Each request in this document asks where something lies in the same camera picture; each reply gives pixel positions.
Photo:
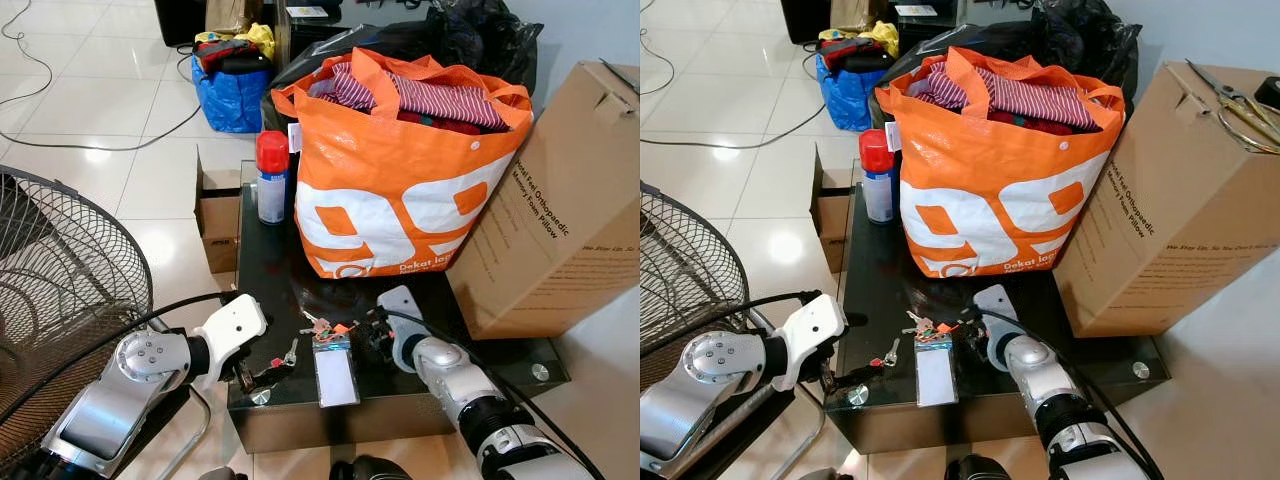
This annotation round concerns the yellow cloth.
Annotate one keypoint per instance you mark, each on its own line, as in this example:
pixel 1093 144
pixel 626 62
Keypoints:
pixel 882 36
pixel 260 38

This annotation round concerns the blue plastic bag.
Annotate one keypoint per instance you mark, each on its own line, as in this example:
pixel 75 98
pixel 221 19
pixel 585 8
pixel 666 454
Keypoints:
pixel 232 100
pixel 850 100

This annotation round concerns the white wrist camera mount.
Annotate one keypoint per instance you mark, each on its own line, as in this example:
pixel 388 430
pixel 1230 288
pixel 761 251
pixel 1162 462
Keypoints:
pixel 815 325
pixel 995 320
pixel 400 320
pixel 235 325

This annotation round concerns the white card holder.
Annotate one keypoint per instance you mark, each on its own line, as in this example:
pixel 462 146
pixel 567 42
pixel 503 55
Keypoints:
pixel 337 375
pixel 936 375

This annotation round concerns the brown paper bag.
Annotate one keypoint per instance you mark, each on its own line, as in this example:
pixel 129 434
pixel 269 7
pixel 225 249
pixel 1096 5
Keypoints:
pixel 232 15
pixel 857 13

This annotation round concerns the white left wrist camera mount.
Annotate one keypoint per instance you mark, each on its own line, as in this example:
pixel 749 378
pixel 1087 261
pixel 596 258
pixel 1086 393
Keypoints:
pixel 815 325
pixel 235 325

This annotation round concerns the black robot leg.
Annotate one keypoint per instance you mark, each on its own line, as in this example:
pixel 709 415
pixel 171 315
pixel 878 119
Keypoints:
pixel 975 468
pixel 222 473
pixel 825 474

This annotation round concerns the black glass low table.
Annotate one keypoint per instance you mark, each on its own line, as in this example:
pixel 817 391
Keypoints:
pixel 1010 390
pixel 420 385

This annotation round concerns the white paper tag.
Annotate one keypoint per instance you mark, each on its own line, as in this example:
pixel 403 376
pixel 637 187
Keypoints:
pixel 895 135
pixel 295 137

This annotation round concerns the black robot right leg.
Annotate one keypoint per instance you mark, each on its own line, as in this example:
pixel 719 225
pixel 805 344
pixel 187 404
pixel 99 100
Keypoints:
pixel 975 468

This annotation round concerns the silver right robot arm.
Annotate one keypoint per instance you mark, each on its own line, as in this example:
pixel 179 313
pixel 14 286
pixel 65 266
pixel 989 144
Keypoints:
pixel 1070 420
pixel 490 410

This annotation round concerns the large brown cardboard box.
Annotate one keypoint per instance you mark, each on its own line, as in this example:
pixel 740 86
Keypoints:
pixel 560 220
pixel 1180 220

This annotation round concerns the red white striped cloth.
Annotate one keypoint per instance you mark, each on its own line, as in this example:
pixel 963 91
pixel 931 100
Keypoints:
pixel 450 98
pixel 1040 98

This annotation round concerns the silver key with red tag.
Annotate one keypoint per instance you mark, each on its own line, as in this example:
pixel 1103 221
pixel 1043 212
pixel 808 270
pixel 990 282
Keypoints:
pixel 892 350
pixel 291 352

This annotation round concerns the orange and white shopping bag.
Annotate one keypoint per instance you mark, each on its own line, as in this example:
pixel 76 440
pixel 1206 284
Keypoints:
pixel 400 170
pixel 1000 170

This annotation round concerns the black garbage bag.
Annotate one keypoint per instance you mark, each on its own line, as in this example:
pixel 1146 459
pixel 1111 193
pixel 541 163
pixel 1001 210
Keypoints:
pixel 480 35
pixel 1085 35

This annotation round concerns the black box with white label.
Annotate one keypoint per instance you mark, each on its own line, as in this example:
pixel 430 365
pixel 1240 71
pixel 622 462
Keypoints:
pixel 925 30
pixel 310 35

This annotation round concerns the key bunch with orange tag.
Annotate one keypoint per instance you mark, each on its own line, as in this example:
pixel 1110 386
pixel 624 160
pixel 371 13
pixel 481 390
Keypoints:
pixel 930 326
pixel 330 327

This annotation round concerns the metal scissors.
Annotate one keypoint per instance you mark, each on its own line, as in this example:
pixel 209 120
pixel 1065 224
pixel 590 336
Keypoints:
pixel 1235 102

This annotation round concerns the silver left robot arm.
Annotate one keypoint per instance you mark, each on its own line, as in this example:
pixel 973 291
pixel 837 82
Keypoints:
pixel 690 410
pixel 100 415

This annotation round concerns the small brown cardboard box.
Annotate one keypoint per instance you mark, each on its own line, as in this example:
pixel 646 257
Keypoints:
pixel 830 215
pixel 218 215

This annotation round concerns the black cabinet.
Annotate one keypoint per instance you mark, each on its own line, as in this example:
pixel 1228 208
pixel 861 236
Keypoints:
pixel 180 20
pixel 803 18

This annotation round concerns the black robot left leg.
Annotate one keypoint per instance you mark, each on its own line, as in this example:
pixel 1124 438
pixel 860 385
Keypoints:
pixel 222 473
pixel 825 474

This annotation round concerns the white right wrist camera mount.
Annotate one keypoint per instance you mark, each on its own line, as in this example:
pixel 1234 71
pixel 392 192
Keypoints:
pixel 400 320
pixel 995 320

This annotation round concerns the spray can with red cap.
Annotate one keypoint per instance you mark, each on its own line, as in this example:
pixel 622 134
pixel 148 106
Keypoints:
pixel 272 185
pixel 877 185

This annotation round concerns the black metal fan grille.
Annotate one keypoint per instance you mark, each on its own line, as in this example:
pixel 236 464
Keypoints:
pixel 680 260
pixel 60 260

